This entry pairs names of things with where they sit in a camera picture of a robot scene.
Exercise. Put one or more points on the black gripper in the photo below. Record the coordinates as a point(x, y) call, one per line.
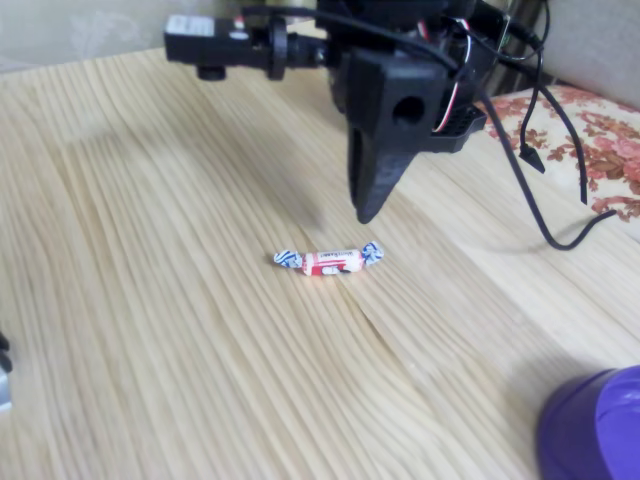
point(385, 107)

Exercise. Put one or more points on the white red candy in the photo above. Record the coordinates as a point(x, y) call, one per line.
point(330, 262)

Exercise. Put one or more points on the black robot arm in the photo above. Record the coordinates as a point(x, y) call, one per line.
point(380, 15)

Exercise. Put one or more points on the purple bowl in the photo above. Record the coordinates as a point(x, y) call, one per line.
point(590, 430)

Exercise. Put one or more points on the black camera box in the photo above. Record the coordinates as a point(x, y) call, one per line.
point(215, 40)

